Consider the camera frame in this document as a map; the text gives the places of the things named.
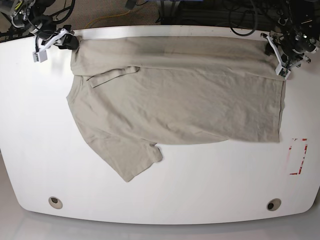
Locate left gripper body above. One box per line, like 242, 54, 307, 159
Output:
260, 31, 313, 69

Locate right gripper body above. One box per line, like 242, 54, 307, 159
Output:
35, 28, 74, 52

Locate beige T-shirt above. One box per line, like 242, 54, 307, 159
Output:
67, 36, 286, 182

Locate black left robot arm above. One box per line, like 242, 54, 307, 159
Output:
261, 0, 320, 72

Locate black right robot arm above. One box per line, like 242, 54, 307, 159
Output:
0, 0, 79, 54

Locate red tape rectangle marking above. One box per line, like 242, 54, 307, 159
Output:
287, 138, 308, 176

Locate right table grommet hole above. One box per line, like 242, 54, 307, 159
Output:
266, 198, 282, 212

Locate table grommet hole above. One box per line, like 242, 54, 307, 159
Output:
266, 198, 282, 212
48, 196, 63, 210

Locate left table grommet hole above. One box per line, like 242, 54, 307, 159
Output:
48, 196, 63, 210

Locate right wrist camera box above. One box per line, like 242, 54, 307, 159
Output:
32, 51, 48, 63

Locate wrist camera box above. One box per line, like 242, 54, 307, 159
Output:
275, 64, 291, 80
32, 51, 48, 63

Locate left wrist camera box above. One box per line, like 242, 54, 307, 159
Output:
275, 64, 291, 80

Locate yellow cable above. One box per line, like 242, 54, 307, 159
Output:
86, 8, 136, 30

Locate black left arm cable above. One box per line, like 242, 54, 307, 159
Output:
228, 0, 266, 37

